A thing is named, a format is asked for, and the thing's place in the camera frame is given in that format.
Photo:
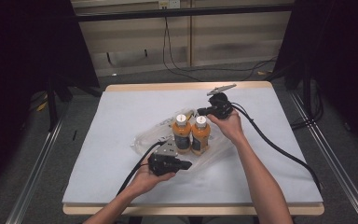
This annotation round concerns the person's left hand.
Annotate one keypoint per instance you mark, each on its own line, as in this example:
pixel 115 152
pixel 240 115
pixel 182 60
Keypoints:
pixel 144 182

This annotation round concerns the wooden table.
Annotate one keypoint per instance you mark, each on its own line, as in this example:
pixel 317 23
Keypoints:
pixel 186 86

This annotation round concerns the white wall socket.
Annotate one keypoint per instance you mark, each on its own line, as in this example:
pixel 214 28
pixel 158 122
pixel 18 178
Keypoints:
pixel 169 3

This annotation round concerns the yellow tape strip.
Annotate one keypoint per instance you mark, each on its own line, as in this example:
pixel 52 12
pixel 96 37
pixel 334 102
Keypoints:
pixel 42 106

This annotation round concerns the white table mat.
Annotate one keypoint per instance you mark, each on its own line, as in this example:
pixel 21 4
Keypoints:
pixel 105 140

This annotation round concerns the person's right hand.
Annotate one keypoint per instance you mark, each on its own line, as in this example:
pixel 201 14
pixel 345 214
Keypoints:
pixel 230 127

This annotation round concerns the black curtain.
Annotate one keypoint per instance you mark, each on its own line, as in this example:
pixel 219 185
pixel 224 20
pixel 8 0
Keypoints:
pixel 18 62
pixel 338 56

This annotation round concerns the clear plastic bag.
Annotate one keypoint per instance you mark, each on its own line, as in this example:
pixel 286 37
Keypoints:
pixel 155 137

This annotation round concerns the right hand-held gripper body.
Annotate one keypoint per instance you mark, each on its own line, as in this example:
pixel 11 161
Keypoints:
pixel 220 105

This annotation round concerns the black horizontal bar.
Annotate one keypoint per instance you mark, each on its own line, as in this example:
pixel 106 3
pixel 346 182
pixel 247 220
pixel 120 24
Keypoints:
pixel 183 13

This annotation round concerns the black metal stand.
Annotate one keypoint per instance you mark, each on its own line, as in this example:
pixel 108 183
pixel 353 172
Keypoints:
pixel 52 105

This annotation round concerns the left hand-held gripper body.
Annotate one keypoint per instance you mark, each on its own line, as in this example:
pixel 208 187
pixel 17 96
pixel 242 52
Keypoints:
pixel 164 163

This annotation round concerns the orange juice bottle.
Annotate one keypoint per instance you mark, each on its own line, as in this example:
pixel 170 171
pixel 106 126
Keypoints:
pixel 200 135
pixel 181 133

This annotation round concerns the aluminium floor rail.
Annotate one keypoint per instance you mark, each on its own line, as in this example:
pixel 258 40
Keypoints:
pixel 34 177
pixel 338 161

